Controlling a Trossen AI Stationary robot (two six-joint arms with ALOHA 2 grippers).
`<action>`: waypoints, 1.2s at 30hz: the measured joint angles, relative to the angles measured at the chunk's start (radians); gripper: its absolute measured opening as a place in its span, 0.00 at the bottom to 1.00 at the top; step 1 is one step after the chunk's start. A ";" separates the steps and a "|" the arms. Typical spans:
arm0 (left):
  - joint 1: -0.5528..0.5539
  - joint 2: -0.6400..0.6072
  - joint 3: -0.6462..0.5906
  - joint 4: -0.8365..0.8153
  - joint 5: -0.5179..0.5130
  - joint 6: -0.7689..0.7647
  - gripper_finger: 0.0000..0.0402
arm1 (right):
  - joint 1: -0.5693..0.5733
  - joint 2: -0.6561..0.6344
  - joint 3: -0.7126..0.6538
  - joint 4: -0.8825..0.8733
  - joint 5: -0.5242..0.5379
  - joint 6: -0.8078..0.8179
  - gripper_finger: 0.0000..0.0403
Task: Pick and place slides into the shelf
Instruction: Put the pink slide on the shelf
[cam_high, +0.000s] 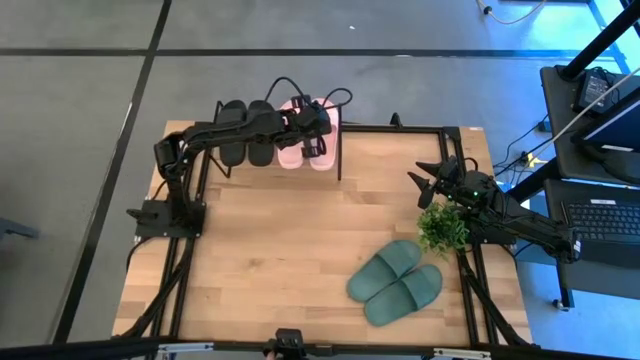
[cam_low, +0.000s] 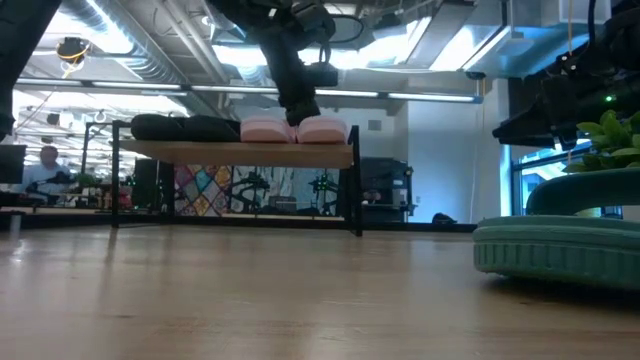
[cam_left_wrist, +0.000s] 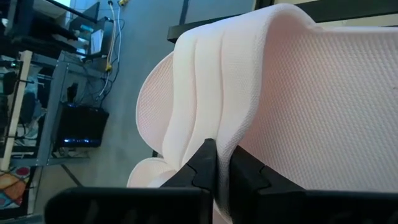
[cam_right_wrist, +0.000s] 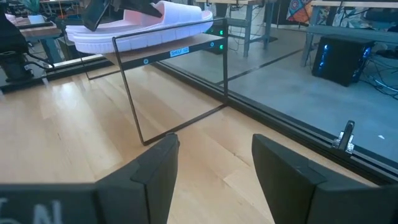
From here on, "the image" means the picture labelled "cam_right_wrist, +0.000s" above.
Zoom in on pink slide sandal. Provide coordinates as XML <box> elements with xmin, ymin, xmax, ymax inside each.
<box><xmin>64</xmin><ymin>0</ymin><xmax>215</xmax><ymax>55</ymax></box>

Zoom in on grey blue bench table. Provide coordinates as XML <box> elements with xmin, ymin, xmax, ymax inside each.
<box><xmin>300</xmin><ymin>0</ymin><xmax>398</xmax><ymax>68</ymax></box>

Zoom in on black aluminium table frame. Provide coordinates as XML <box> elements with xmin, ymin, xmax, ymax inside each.
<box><xmin>0</xmin><ymin>54</ymin><xmax>398</xmax><ymax>187</ymax></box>

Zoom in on colourful patterned cloth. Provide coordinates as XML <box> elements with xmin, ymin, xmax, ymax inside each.
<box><xmin>285</xmin><ymin>0</ymin><xmax>313</xmax><ymax>25</ymax></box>

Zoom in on potted plant white pot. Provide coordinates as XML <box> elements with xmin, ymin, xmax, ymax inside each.
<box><xmin>17</xmin><ymin>0</ymin><xmax>47</xmax><ymax>25</ymax></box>

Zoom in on blue legged wooden table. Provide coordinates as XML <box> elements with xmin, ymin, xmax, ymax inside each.
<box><xmin>17</xmin><ymin>21</ymin><xmax>63</xmax><ymax>65</ymax></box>

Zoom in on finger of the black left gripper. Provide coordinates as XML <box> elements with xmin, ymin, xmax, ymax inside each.
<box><xmin>81</xmin><ymin>0</ymin><xmax>111</xmax><ymax>32</ymax></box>
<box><xmin>111</xmin><ymin>0</ymin><xmax>164</xmax><ymax>19</ymax></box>

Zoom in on wooden top workbench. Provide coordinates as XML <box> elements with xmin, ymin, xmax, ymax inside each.
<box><xmin>195</xmin><ymin>0</ymin><xmax>278</xmax><ymax>58</ymax></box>

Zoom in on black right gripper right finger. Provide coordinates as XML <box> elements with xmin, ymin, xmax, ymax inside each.
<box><xmin>251</xmin><ymin>133</ymin><xmax>398</xmax><ymax>224</ymax></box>

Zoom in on black computer blue lights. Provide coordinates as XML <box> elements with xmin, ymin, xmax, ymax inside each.
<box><xmin>311</xmin><ymin>34</ymin><xmax>376</xmax><ymax>88</ymax></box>

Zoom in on floor cables bundle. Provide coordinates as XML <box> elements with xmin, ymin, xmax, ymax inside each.
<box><xmin>359</xmin><ymin>57</ymin><xmax>398</xmax><ymax>101</ymax></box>

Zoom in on black computer green lights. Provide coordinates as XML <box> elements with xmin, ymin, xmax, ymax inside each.
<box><xmin>204</xmin><ymin>25</ymin><xmax>226</xmax><ymax>55</ymax></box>

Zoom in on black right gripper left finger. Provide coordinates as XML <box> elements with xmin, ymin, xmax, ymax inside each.
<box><xmin>0</xmin><ymin>133</ymin><xmax>180</xmax><ymax>224</ymax></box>

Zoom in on metal frame wooden top shelf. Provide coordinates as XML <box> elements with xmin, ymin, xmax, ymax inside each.
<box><xmin>83</xmin><ymin>17</ymin><xmax>229</xmax><ymax>147</ymax></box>

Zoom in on black box under table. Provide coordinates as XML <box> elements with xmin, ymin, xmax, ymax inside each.
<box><xmin>57</xmin><ymin>35</ymin><xmax>82</xmax><ymax>60</ymax></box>

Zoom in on black clamp handle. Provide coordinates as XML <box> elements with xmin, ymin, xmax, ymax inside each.
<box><xmin>331</xmin><ymin>120</ymin><xmax>356</xmax><ymax>156</ymax></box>

